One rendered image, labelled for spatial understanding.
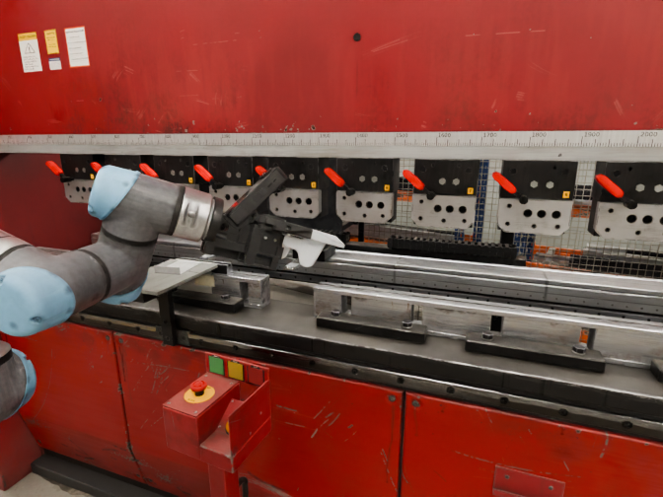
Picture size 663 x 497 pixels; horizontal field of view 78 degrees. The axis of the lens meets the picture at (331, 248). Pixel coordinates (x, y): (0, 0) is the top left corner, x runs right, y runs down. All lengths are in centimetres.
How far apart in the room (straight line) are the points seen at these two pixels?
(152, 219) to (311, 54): 67
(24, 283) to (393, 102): 82
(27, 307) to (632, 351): 115
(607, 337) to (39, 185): 204
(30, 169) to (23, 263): 150
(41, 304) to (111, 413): 125
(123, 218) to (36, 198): 147
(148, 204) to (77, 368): 124
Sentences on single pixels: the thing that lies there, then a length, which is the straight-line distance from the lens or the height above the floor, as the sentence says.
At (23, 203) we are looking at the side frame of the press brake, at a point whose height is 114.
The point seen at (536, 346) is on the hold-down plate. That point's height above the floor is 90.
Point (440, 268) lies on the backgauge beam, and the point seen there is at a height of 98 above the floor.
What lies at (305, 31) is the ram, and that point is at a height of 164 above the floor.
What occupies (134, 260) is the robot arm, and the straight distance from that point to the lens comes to 64.
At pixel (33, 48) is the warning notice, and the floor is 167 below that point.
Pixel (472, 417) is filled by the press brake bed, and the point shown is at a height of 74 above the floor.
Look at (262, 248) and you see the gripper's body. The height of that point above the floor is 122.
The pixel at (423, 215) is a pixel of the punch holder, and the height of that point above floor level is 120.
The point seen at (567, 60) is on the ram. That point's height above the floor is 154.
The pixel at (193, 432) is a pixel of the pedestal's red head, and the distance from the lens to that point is 107.
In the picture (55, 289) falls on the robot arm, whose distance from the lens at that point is 55.
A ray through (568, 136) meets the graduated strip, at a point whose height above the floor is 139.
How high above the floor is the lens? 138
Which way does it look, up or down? 15 degrees down
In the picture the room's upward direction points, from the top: straight up
